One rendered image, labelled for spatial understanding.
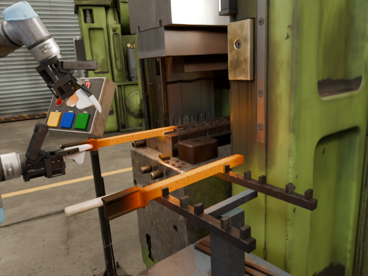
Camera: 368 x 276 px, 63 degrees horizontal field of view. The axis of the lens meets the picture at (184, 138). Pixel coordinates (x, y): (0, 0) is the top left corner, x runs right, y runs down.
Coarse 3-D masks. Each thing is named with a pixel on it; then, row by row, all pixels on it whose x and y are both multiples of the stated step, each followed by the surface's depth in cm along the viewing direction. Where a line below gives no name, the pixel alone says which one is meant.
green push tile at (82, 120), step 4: (80, 116) 139; (84, 116) 138; (88, 116) 137; (76, 120) 140; (80, 120) 138; (84, 120) 137; (88, 120) 137; (76, 124) 139; (80, 124) 138; (84, 124) 137; (76, 128) 139; (80, 128) 137; (84, 128) 136
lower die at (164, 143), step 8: (200, 120) 138; (192, 128) 118; (200, 128) 117; (224, 128) 121; (160, 136) 113; (168, 136) 108; (176, 136) 108; (184, 136) 110; (192, 136) 112; (152, 144) 120; (160, 144) 114; (168, 144) 109; (168, 152) 110; (176, 152) 109
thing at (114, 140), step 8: (160, 128) 113; (168, 128) 113; (120, 136) 103; (128, 136) 104; (136, 136) 106; (144, 136) 107; (152, 136) 109; (64, 144) 94; (72, 144) 94; (80, 144) 95; (88, 144) 97; (96, 144) 97; (104, 144) 99; (112, 144) 101
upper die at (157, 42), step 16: (144, 32) 108; (160, 32) 100; (176, 32) 101; (192, 32) 104; (208, 32) 108; (224, 32) 113; (144, 48) 111; (160, 48) 101; (176, 48) 102; (192, 48) 106; (208, 48) 110; (224, 48) 114
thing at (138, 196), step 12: (240, 156) 88; (204, 168) 80; (216, 168) 81; (168, 180) 73; (180, 180) 73; (192, 180) 76; (120, 192) 65; (132, 192) 65; (144, 192) 66; (156, 192) 69; (108, 204) 62; (120, 204) 64; (132, 204) 66; (144, 204) 66; (108, 216) 63
